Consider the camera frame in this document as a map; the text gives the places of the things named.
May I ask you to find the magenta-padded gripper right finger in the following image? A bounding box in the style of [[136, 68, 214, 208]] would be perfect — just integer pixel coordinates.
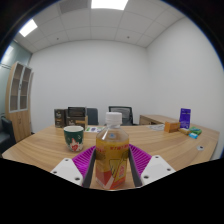
[[128, 143, 177, 188]]

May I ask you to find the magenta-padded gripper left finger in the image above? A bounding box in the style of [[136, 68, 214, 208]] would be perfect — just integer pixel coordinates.
[[50, 145, 98, 189]]

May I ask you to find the yellow drink bottle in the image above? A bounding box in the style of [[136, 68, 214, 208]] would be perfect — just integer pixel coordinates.
[[95, 111, 130, 191]]

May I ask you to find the green printed mug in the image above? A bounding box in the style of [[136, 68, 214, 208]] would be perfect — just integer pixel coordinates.
[[63, 125, 85, 153]]

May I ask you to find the orange cardboard box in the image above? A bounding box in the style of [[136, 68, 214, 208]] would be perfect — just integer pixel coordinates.
[[164, 121, 181, 134]]

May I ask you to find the small tan box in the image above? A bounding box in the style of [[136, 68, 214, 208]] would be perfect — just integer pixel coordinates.
[[178, 127, 191, 135]]

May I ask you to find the green and white leaflet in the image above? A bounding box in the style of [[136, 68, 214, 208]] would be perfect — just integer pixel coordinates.
[[85, 125, 105, 133]]

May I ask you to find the wooden side desk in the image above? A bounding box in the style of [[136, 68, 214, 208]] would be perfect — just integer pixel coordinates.
[[138, 114, 179, 126]]

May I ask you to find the tall dark brown box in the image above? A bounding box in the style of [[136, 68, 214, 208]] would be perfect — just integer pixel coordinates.
[[54, 108, 68, 129]]

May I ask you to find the wide dark brown box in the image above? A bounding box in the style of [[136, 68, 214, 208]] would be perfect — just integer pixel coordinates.
[[65, 106, 89, 129]]

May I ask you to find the green flat box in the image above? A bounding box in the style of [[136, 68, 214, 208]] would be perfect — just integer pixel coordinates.
[[188, 126, 203, 136]]

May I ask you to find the purple upright box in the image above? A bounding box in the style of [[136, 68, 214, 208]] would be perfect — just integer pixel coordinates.
[[179, 107, 192, 130]]

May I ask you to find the black mesh office chair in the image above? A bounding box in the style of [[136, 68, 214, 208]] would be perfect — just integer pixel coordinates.
[[108, 105, 136, 127]]

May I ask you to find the wooden glass-door shelf cabinet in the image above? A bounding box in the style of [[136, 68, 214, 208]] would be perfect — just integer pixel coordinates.
[[4, 61, 34, 144]]

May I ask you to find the square ceiling light panel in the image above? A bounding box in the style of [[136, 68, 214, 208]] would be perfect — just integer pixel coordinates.
[[90, 0, 129, 11], [18, 18, 39, 38]]

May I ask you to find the ceiling air vent grille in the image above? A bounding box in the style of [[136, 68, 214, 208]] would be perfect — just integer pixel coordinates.
[[59, 0, 89, 14]]

